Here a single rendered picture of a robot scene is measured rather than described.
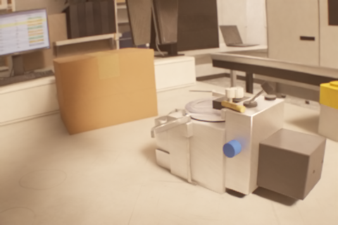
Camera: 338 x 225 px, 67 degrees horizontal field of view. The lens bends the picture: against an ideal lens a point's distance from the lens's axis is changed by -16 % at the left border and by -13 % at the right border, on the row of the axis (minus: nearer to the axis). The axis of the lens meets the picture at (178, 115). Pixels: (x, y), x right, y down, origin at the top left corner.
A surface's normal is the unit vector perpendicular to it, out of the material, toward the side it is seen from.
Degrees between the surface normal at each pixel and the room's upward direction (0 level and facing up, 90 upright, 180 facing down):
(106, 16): 90
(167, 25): 90
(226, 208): 0
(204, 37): 90
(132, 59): 90
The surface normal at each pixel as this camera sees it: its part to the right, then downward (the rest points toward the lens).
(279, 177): -0.71, 0.25
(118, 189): -0.06, -0.95
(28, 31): 0.52, 0.15
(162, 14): 0.70, 0.17
